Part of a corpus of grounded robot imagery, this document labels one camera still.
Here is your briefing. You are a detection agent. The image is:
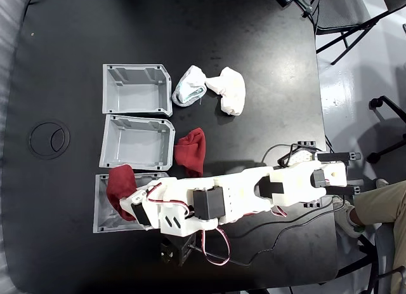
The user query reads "dark red sock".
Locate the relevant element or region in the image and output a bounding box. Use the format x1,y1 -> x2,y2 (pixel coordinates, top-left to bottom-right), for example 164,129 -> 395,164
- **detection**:
105,164 -> 140,222
173,127 -> 207,178

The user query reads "white teal grey sock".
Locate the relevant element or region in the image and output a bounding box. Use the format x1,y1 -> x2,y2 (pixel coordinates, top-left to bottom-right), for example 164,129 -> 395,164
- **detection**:
171,64 -> 209,108

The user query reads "plain white sock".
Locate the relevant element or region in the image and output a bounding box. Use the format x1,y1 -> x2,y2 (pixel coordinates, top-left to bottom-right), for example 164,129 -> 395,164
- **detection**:
205,66 -> 247,117

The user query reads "grey plastic bin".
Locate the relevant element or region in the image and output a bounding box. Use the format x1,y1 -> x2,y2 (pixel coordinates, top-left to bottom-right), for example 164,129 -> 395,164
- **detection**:
101,63 -> 174,117
98,114 -> 176,171
92,172 -> 171,234

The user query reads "round black table grommet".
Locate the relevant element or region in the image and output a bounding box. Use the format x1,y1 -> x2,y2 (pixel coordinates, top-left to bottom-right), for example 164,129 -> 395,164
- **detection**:
28,122 -> 71,161

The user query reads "person's shoe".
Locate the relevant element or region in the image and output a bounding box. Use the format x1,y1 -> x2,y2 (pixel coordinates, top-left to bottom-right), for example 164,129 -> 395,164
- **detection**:
332,197 -> 366,240

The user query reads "person's leg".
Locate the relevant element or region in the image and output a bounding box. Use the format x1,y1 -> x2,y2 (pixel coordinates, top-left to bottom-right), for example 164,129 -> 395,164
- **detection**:
348,178 -> 406,294

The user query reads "black office chair base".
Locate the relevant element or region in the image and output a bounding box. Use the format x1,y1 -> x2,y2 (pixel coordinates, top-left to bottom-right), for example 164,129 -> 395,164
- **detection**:
367,95 -> 406,164

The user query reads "black folding chair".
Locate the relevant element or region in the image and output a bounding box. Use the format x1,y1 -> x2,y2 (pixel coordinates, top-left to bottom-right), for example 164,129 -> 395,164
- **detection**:
315,0 -> 406,66

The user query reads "red and white servo cable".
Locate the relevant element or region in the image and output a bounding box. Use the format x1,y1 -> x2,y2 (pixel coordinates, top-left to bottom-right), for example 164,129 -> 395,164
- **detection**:
270,206 -> 289,219
201,225 -> 232,266
144,182 -> 191,217

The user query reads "black camera box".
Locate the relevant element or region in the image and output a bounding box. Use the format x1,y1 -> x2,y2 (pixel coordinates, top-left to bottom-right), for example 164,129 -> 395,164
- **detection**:
159,232 -> 204,267

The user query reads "black cable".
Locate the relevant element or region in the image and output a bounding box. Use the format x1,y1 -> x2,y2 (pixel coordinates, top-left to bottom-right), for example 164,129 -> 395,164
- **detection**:
262,144 -> 296,167
190,204 -> 347,267

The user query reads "black chair frame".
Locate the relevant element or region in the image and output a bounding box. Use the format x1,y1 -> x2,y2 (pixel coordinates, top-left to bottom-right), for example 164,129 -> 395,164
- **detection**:
335,233 -> 406,294

